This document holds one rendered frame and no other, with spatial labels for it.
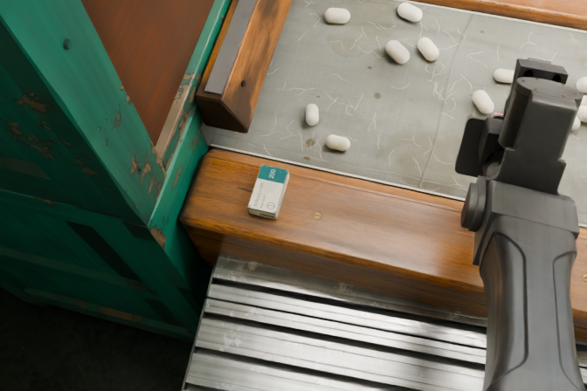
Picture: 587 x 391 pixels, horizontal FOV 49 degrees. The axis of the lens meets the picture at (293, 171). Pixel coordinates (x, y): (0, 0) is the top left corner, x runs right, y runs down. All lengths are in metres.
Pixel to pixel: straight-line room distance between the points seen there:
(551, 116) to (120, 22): 0.37
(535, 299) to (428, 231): 0.34
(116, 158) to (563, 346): 0.39
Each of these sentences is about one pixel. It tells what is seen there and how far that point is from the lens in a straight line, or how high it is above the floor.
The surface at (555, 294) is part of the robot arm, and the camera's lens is 0.47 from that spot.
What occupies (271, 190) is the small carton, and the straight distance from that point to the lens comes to 0.77.
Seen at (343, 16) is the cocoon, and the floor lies 0.76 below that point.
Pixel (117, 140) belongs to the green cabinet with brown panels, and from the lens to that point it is 0.59.
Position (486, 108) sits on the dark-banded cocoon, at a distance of 0.87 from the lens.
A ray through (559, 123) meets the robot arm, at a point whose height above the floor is 1.02.
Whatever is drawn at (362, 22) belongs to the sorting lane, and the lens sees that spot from 0.96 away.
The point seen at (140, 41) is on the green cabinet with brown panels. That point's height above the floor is 1.00.
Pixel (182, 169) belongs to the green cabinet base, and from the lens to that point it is 0.77.
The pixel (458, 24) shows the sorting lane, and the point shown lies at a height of 0.74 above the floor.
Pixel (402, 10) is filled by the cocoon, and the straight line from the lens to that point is 0.95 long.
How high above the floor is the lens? 1.48
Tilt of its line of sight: 64 degrees down
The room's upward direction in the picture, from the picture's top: 6 degrees counter-clockwise
